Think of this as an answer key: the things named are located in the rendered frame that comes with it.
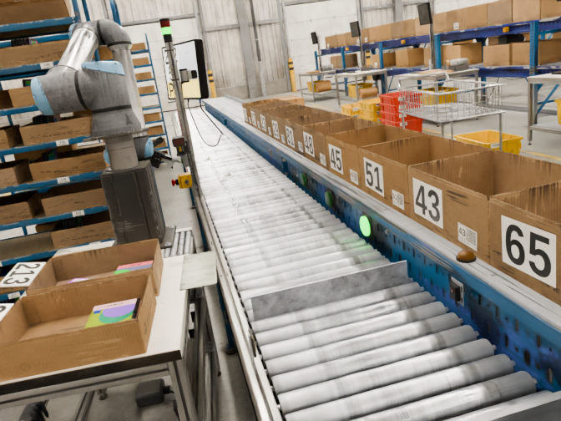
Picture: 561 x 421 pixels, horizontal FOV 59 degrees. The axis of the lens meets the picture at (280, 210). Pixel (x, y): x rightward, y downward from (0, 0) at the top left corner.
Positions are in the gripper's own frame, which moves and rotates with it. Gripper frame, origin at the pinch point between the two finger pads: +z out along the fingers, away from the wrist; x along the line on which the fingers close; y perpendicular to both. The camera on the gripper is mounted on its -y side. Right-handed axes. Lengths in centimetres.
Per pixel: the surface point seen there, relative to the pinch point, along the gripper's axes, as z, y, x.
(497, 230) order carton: 55, -35, 178
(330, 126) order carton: 66, -46, 19
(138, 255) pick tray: -10, 24, 93
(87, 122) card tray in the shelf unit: -51, 0, -22
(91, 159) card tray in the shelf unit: -43, 18, -21
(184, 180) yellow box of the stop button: 6.0, 8.6, 3.7
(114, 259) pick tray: -18, 28, 92
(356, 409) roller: 31, 7, 192
